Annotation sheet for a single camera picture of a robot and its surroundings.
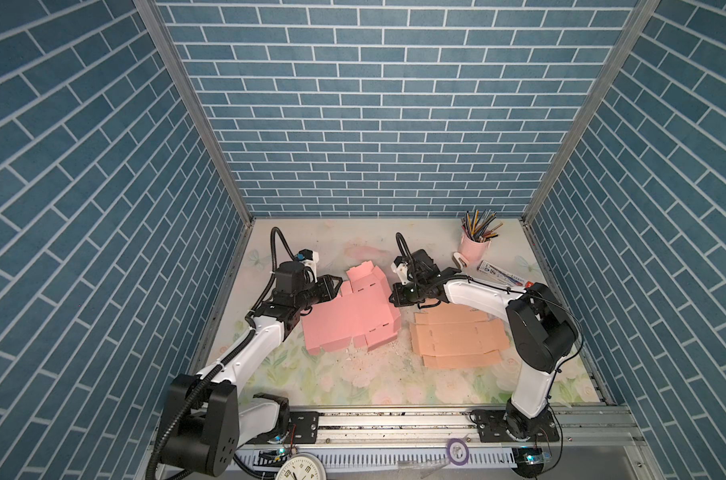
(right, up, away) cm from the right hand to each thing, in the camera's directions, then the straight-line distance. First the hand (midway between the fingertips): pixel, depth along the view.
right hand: (386, 296), depth 92 cm
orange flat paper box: (+20, -13, 0) cm, 24 cm away
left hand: (-14, +6, -7) cm, 16 cm away
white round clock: (-20, -33, -26) cm, 46 cm away
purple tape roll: (+14, -34, -21) cm, 42 cm away
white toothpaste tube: (+41, +5, +11) cm, 43 cm away
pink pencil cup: (+32, +14, +14) cm, 37 cm away
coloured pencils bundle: (+33, +23, +11) cm, 42 cm away
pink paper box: (-7, -4, +1) cm, 8 cm away
